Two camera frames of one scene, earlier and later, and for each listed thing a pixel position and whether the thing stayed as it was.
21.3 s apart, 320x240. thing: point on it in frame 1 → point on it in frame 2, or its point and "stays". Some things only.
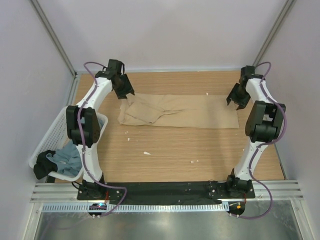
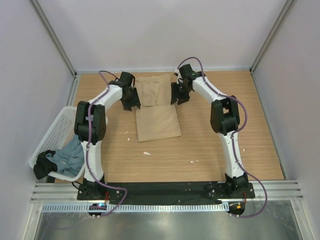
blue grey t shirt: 69,159 stays
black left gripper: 128,89 → 135,102
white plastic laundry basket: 55,139 stays
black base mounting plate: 165,191 stays
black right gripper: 242,103 → 174,86
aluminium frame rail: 264,190 stays
